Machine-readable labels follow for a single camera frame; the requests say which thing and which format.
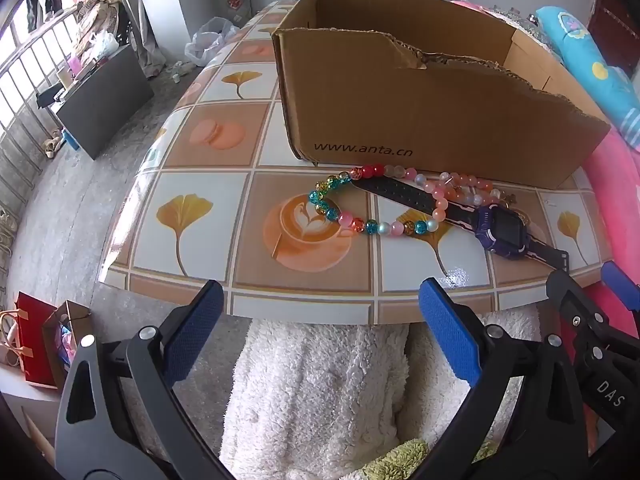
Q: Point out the white fleece robe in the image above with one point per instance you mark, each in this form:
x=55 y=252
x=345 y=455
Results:
x=310 y=385

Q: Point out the pile of clothes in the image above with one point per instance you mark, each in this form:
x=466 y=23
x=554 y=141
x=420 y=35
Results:
x=102 y=10

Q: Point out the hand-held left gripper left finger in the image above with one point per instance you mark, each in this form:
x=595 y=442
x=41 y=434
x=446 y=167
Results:
x=192 y=332

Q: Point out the grey cabinet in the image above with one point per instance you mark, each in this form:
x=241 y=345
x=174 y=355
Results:
x=110 y=105

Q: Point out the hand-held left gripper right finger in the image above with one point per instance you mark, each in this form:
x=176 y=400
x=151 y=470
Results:
x=450 y=332

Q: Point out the purple smartwatch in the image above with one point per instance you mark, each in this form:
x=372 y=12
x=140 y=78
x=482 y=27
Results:
x=505 y=232

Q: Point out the blue cartoon pillow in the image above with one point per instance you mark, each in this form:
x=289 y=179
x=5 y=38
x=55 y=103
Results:
x=575 y=35

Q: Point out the metal window railing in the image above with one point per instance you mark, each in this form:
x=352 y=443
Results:
x=30 y=60

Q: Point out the dark red door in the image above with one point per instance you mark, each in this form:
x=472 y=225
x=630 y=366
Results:
x=615 y=30

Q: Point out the grey curtain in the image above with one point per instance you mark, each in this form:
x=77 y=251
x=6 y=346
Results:
x=145 y=20

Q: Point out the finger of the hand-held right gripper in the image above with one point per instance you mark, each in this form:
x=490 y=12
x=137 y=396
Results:
x=620 y=282
x=565 y=300

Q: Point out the beige slipper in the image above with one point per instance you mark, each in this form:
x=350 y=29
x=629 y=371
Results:
x=55 y=145

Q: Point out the green fleece cloth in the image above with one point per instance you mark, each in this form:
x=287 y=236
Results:
x=395 y=460

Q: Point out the brown cardboard box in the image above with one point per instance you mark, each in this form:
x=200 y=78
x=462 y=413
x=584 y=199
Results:
x=400 y=110

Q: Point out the pink cup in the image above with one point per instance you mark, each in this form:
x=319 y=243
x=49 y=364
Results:
x=76 y=64

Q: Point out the table with patterned cloth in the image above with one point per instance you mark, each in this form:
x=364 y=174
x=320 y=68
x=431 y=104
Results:
x=200 y=260

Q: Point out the clear plastic bag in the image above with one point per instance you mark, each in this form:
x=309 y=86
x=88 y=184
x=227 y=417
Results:
x=210 y=40

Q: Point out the red gift bag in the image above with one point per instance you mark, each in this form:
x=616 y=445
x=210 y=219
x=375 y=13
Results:
x=37 y=340

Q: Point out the brown paper bag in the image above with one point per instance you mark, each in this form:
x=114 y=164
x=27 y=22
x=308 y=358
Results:
x=55 y=327

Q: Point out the pink floral blanket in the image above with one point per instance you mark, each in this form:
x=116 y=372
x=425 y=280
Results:
x=615 y=185

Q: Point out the white plastic bag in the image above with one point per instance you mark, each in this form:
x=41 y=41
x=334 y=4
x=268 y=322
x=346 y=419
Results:
x=105 y=45

